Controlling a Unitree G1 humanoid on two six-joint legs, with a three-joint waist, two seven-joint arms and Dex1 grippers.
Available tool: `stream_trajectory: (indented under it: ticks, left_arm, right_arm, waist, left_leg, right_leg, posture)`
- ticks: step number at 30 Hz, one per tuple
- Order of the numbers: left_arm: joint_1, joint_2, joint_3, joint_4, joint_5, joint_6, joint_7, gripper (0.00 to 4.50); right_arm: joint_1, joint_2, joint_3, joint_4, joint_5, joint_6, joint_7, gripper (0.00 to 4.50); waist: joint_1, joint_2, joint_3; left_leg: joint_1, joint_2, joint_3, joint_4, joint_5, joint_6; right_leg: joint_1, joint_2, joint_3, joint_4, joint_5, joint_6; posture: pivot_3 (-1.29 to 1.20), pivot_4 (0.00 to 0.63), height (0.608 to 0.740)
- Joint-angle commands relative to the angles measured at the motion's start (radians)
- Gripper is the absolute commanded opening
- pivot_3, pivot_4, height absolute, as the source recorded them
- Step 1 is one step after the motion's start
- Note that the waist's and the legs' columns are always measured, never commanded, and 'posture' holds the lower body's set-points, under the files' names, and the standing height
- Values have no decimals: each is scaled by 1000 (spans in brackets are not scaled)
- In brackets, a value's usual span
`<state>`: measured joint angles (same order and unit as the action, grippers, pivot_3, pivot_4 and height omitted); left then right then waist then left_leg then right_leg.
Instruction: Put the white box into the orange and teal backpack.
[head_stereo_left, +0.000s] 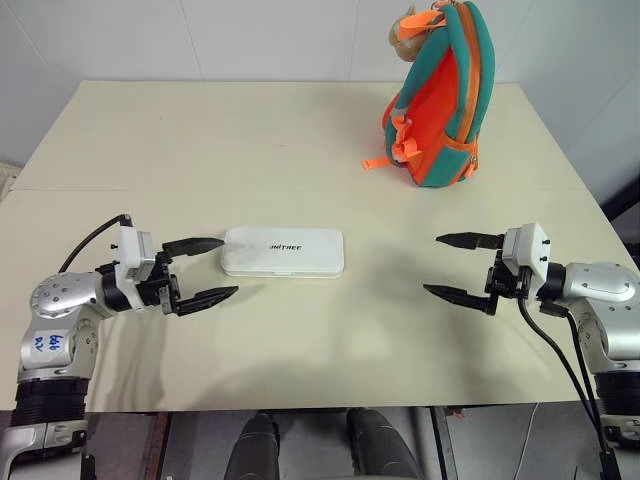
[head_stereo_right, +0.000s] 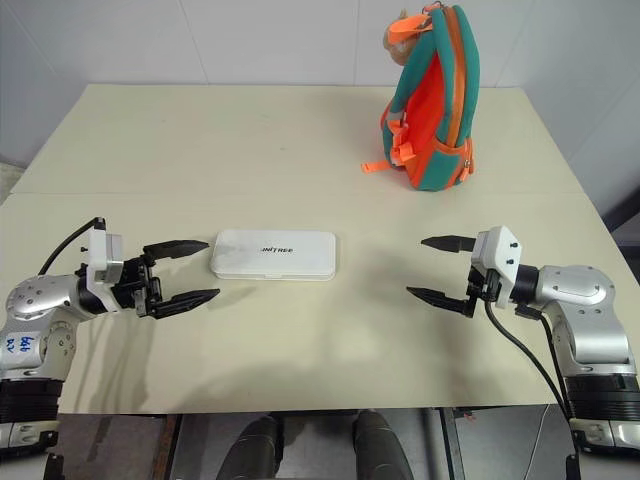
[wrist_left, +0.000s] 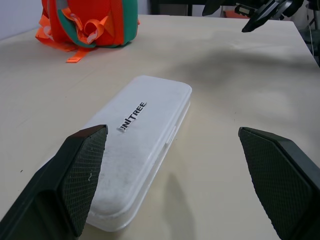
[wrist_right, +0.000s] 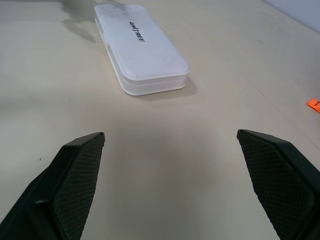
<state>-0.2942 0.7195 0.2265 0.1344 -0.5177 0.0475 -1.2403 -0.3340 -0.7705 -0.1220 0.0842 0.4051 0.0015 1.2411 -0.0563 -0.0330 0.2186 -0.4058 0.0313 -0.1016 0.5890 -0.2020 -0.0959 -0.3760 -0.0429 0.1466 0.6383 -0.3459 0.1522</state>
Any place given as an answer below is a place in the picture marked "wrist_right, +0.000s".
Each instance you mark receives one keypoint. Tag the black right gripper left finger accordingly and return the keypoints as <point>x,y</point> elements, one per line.
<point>62,190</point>

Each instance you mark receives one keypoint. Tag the white plastic case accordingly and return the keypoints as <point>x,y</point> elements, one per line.
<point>140,47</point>

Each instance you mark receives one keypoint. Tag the orange tape marker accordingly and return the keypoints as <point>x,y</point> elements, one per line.
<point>314,104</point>

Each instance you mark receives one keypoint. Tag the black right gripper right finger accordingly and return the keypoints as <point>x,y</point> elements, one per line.
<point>280,185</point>

